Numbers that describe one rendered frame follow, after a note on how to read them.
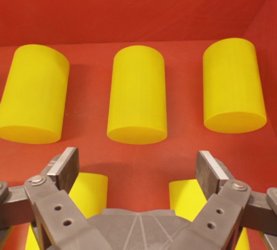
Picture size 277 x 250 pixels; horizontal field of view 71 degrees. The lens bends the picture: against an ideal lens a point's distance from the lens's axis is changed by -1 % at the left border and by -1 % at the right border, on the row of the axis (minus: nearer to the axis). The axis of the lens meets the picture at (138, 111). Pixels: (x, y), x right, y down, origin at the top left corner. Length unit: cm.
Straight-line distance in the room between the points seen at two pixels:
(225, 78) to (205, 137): 8
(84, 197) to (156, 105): 11
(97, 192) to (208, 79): 18
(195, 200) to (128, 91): 12
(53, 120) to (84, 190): 9
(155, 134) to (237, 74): 12
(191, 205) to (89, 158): 13
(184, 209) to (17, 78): 22
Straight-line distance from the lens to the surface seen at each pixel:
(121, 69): 24
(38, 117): 23
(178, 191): 21
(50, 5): 32
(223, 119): 25
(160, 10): 32
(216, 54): 28
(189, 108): 29
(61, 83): 26
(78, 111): 29
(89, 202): 20
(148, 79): 22
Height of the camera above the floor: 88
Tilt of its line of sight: 65 degrees down
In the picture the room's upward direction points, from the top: 4 degrees clockwise
